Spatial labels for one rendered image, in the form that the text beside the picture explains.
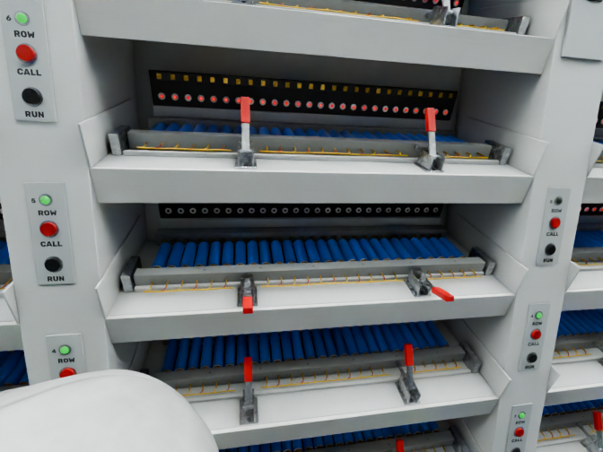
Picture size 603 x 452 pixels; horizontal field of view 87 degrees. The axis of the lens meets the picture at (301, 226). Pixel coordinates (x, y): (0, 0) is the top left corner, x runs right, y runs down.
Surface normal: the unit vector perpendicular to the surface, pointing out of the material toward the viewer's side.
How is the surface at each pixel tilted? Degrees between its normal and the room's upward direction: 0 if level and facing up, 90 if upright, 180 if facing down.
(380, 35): 109
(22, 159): 90
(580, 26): 90
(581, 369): 18
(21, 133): 90
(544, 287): 90
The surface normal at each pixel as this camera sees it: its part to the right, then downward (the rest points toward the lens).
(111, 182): 0.16, 0.49
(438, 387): 0.07, -0.87
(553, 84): 0.18, 0.18
